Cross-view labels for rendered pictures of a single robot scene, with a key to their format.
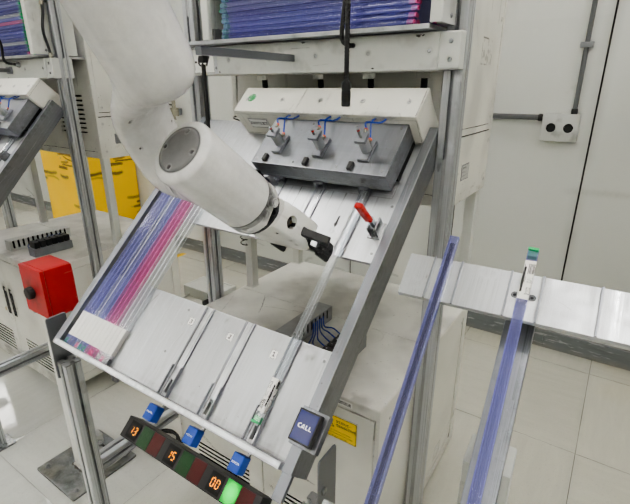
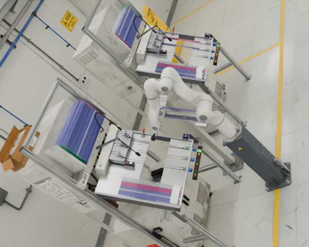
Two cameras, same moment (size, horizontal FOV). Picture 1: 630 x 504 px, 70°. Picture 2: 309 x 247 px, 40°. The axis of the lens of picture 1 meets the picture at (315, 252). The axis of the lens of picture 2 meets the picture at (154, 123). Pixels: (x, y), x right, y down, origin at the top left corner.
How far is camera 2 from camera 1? 3.50 m
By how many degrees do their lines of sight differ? 71
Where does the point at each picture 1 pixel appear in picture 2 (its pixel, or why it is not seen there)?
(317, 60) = (99, 142)
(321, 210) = (137, 148)
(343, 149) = (124, 139)
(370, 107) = (114, 134)
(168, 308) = (165, 177)
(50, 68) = not seen: outside the picture
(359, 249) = (147, 138)
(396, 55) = (105, 125)
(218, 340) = (171, 161)
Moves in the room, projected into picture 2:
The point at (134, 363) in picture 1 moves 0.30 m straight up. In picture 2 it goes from (181, 180) to (156, 160)
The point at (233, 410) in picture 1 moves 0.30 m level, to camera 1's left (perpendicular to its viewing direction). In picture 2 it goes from (185, 153) to (196, 172)
